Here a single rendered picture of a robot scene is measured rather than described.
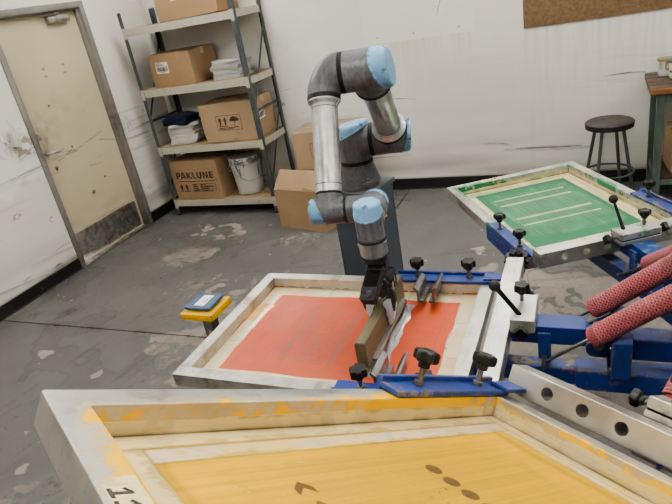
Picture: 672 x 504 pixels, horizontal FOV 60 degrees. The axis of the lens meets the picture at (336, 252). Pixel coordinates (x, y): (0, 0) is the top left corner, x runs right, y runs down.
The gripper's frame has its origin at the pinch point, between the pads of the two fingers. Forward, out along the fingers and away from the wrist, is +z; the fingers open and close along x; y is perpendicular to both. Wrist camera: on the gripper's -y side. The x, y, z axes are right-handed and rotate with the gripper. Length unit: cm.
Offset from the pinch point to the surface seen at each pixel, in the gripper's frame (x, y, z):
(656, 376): -67, -3, 9
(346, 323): 13.7, 5.4, 5.1
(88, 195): 365, 245, 48
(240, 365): 37.0, -18.7, 5.0
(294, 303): 35.8, 15.1, 5.1
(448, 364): -20.1, -10.0, 4.9
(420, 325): -8.7, 6.8, 5.1
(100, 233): 365, 243, 85
